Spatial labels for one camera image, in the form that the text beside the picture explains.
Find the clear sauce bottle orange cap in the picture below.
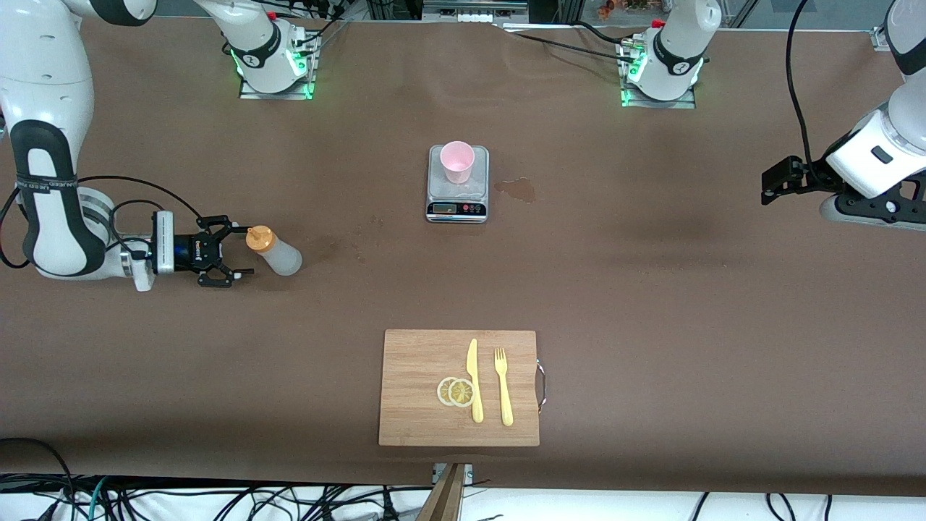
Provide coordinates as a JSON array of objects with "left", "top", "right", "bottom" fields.
[{"left": 245, "top": 225, "right": 304, "bottom": 277}]

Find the pink plastic cup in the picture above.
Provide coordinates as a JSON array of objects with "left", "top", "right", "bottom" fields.
[{"left": 440, "top": 140, "right": 476, "bottom": 185}]

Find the brown table cover sheet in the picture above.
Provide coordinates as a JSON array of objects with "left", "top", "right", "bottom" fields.
[{"left": 0, "top": 13, "right": 926, "bottom": 498}]

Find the silver digital kitchen scale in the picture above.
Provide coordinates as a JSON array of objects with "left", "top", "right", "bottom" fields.
[{"left": 425, "top": 145, "right": 490, "bottom": 224}]

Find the bamboo cutting board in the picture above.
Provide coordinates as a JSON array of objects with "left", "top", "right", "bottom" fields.
[{"left": 378, "top": 329, "right": 548, "bottom": 448}]

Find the yellow plastic knife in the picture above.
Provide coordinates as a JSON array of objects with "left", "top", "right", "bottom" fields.
[{"left": 465, "top": 338, "right": 485, "bottom": 424}]

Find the yellow plastic fork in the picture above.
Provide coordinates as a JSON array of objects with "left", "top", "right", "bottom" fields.
[{"left": 493, "top": 347, "right": 514, "bottom": 427}]

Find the wooden beam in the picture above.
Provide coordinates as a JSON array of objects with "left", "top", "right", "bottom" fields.
[{"left": 416, "top": 463, "right": 467, "bottom": 521}]

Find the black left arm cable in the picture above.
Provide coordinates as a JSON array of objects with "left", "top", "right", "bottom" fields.
[{"left": 786, "top": 0, "right": 822, "bottom": 169}]

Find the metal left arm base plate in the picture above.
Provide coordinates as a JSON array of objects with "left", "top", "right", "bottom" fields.
[{"left": 619, "top": 36, "right": 697, "bottom": 110}]

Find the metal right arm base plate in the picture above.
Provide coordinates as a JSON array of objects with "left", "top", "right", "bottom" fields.
[{"left": 238, "top": 29, "right": 320, "bottom": 101}]

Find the thick black cable loop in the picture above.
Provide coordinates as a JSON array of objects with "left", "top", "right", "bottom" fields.
[{"left": 0, "top": 436, "right": 77, "bottom": 521}]

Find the teal cable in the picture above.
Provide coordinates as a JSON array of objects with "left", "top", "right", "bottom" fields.
[{"left": 85, "top": 476, "right": 111, "bottom": 520}]

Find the thin black cable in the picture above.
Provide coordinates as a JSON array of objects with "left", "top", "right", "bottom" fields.
[{"left": 499, "top": 25, "right": 637, "bottom": 59}]

